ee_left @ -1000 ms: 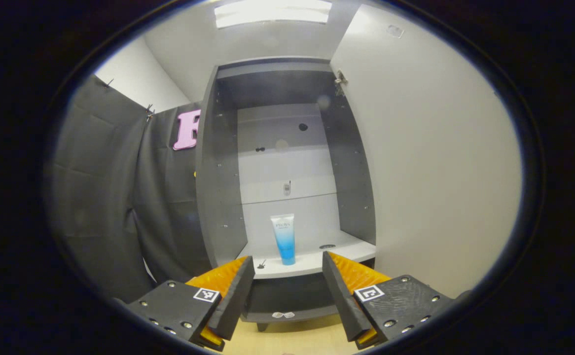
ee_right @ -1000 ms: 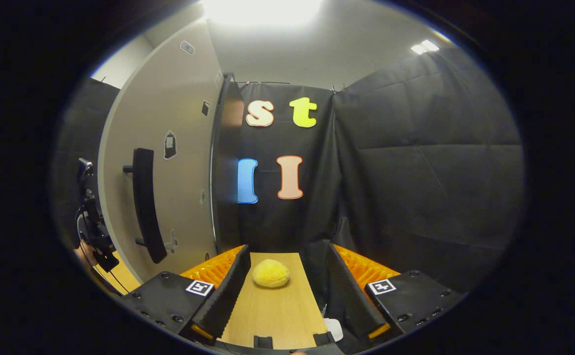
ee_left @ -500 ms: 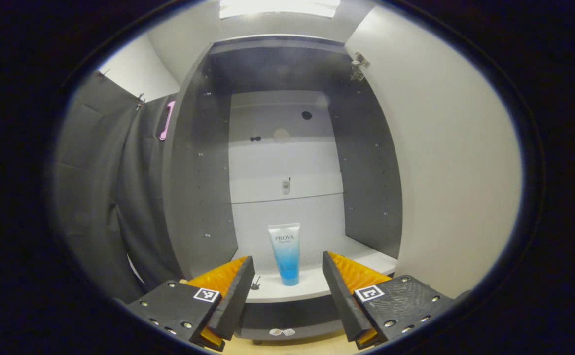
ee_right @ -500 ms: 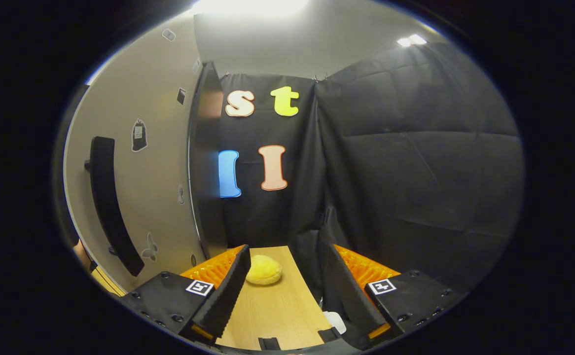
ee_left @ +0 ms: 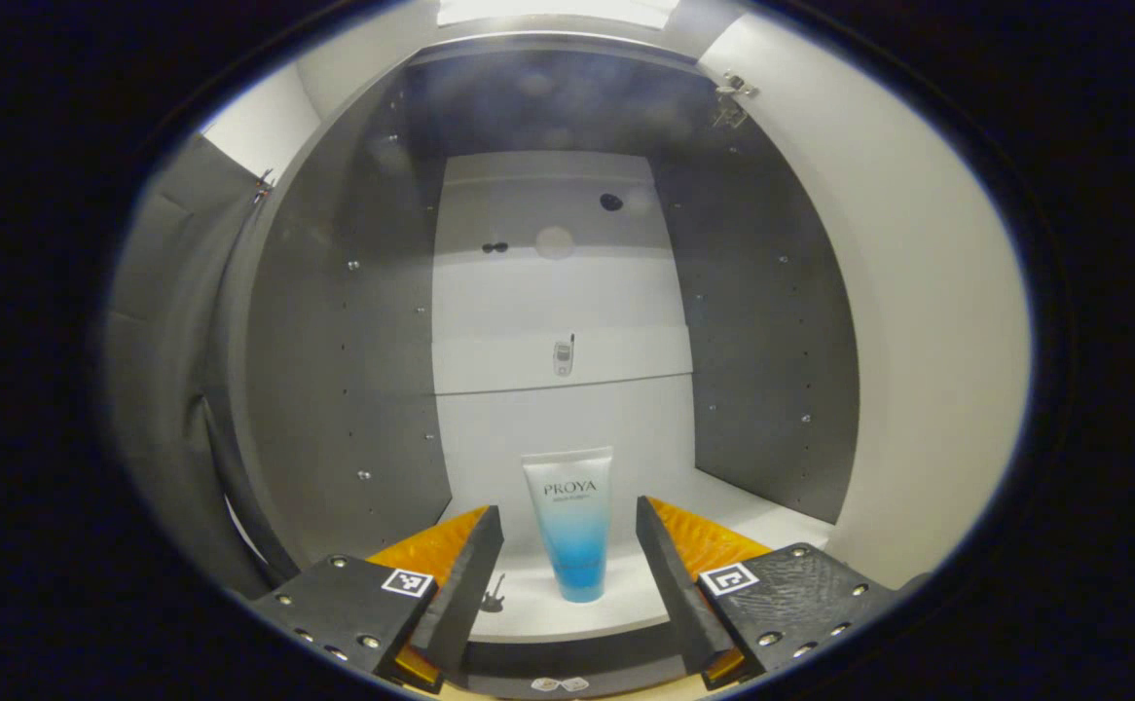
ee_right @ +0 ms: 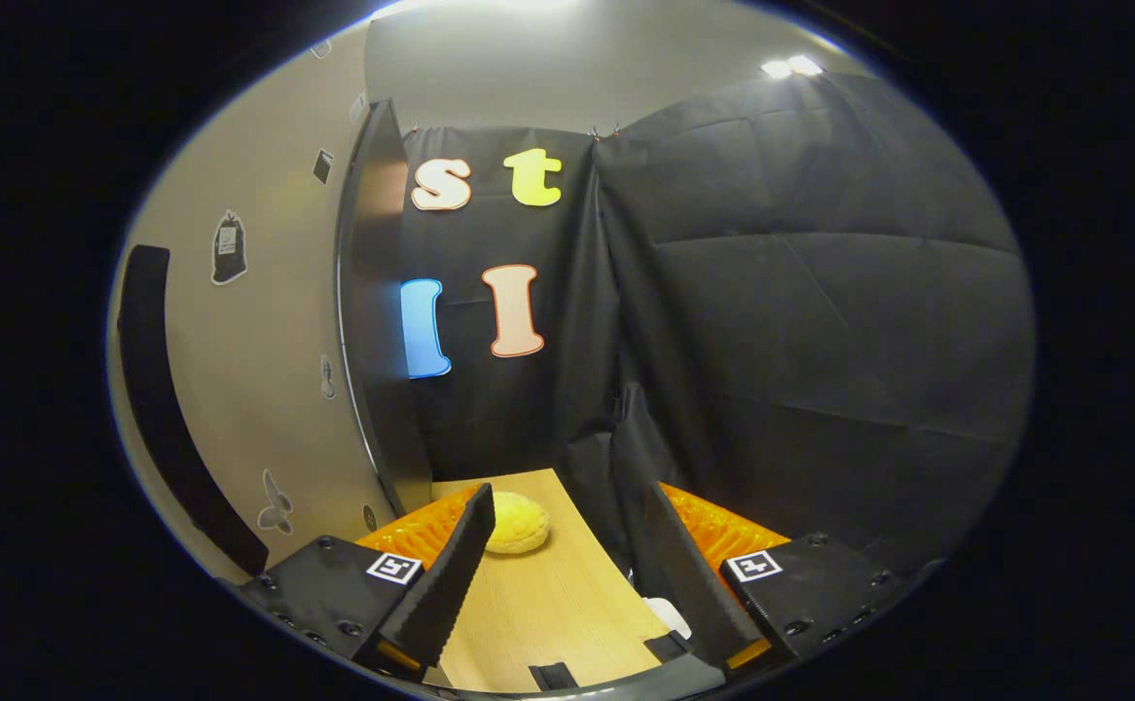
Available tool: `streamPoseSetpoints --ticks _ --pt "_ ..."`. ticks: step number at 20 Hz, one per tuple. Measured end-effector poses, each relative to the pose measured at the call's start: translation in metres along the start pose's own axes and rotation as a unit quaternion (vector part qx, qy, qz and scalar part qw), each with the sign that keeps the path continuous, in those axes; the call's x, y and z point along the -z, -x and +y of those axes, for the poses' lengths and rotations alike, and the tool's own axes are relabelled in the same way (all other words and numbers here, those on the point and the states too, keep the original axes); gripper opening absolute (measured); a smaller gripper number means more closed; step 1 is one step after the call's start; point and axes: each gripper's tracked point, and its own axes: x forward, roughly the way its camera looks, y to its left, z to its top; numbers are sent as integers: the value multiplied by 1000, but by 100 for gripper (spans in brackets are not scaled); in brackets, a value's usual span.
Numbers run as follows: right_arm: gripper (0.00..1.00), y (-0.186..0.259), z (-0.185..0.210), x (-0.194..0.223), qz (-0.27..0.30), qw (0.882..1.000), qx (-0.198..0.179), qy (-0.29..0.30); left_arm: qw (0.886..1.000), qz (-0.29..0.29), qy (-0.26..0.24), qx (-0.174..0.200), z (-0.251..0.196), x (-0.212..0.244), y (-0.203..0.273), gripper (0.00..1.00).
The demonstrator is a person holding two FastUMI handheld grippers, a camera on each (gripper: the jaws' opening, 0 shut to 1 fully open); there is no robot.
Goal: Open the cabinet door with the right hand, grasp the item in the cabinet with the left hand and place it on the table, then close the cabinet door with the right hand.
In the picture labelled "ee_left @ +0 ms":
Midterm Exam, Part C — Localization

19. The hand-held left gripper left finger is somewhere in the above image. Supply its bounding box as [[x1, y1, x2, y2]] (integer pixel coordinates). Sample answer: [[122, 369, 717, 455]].
[[251, 504, 505, 694]]

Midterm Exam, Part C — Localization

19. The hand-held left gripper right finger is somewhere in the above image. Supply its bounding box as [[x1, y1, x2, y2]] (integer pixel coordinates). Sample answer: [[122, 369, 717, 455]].
[[636, 495, 904, 690]]

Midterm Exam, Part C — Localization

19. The white and blue bottle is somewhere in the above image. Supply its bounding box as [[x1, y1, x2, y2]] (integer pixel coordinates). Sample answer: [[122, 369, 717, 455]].
[[521, 446, 615, 605]]

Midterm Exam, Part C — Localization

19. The dark grey cabinet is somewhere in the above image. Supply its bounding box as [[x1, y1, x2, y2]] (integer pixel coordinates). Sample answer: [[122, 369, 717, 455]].
[[222, 34, 860, 700]]

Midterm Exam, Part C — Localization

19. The metal door hinge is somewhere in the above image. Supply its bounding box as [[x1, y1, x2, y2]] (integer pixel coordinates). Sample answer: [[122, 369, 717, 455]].
[[712, 73, 759, 129]]

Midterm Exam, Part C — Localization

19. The black backdrop cloth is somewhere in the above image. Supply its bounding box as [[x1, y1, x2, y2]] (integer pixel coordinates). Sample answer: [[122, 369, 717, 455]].
[[105, 134, 276, 600]]

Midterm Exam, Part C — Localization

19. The large ceiling light panel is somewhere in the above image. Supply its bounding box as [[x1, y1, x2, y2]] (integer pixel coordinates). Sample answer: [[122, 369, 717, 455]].
[[436, 0, 680, 28]]

